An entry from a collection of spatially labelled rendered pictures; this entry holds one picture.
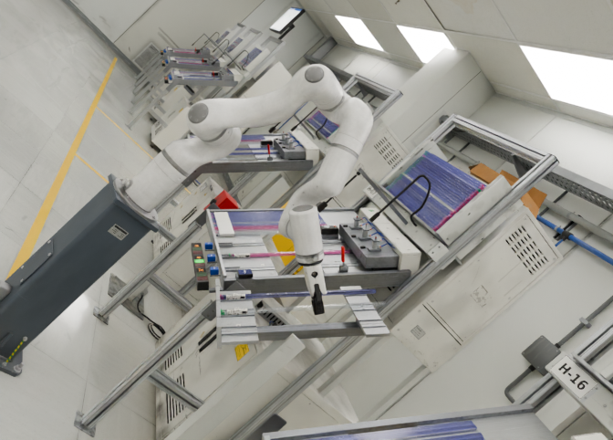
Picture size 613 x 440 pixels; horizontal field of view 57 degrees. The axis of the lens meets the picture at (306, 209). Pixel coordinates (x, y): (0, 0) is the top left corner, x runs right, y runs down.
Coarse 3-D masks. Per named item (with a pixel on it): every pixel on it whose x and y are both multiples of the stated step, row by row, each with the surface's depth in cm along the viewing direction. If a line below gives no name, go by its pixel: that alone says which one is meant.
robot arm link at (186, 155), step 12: (228, 132) 186; (240, 132) 194; (168, 144) 187; (180, 144) 184; (192, 144) 189; (204, 144) 191; (216, 144) 187; (228, 144) 190; (168, 156) 184; (180, 156) 183; (192, 156) 185; (204, 156) 189; (216, 156) 191; (180, 168) 184; (192, 168) 187
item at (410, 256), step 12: (360, 216) 258; (384, 216) 251; (384, 228) 238; (396, 228) 239; (396, 240) 227; (408, 240) 228; (396, 252) 221; (408, 252) 217; (420, 252) 218; (408, 264) 218
